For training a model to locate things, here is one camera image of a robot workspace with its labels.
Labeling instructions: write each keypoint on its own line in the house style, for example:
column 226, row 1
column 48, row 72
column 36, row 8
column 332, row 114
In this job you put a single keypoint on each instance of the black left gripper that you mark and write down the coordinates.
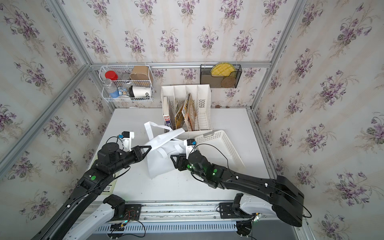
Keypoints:
column 137, row 154

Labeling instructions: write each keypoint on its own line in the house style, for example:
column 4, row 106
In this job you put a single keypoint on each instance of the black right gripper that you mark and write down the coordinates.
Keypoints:
column 180, row 161

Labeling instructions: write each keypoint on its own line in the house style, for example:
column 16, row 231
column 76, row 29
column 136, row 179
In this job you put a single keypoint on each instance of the white insulated delivery bag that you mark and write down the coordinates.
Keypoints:
column 163, row 146

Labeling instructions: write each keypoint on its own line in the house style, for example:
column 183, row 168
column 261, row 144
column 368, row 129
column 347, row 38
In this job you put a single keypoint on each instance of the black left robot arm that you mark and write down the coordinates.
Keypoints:
column 111, row 159

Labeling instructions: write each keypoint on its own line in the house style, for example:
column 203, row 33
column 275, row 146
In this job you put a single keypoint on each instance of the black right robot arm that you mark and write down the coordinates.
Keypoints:
column 286, row 199

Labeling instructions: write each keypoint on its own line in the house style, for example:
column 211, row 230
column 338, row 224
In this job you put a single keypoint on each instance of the white perforated plastic tray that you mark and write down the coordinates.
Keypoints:
column 218, row 149

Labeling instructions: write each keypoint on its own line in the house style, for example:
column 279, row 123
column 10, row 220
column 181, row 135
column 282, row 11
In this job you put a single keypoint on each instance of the green history picture book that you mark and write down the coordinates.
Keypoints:
column 109, row 188

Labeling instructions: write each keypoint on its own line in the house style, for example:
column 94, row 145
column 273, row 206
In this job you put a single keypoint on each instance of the colourful human history book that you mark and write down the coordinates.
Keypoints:
column 190, row 113

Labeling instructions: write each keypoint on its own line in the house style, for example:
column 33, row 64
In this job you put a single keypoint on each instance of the white plastic file organizer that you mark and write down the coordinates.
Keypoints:
column 201, row 95

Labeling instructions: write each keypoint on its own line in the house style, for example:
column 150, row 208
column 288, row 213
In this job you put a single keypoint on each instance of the white black cylinder cup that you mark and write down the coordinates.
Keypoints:
column 140, row 92

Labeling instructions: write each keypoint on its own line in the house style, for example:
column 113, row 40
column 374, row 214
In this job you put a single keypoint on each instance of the clear plastic water bottle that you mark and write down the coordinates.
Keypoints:
column 111, row 88

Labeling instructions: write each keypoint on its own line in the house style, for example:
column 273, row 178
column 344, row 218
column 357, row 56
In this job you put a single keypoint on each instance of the brown cardboard box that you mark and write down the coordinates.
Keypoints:
column 140, row 73

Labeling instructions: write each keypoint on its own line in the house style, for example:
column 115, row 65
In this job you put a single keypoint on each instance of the red lid jar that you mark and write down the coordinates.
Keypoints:
column 113, row 76

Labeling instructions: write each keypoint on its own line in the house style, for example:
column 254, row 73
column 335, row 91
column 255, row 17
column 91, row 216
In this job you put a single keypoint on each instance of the woven brown round coaster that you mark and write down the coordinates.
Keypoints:
column 228, row 82

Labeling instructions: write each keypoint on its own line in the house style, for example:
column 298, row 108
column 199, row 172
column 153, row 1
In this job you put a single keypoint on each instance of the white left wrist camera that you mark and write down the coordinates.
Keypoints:
column 126, row 138

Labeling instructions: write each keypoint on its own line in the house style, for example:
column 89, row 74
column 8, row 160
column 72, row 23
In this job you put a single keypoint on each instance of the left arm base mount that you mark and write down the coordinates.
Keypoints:
column 113, row 208

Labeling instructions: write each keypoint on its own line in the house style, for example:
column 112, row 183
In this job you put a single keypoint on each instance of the white wire wall basket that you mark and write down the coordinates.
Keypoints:
column 124, row 82

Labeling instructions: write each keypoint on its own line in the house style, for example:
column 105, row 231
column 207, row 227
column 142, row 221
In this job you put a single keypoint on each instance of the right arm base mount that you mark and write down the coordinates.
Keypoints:
column 244, row 207

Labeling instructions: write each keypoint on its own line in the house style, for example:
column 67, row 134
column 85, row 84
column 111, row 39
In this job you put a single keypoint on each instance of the black mesh wall basket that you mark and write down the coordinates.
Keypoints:
column 215, row 82

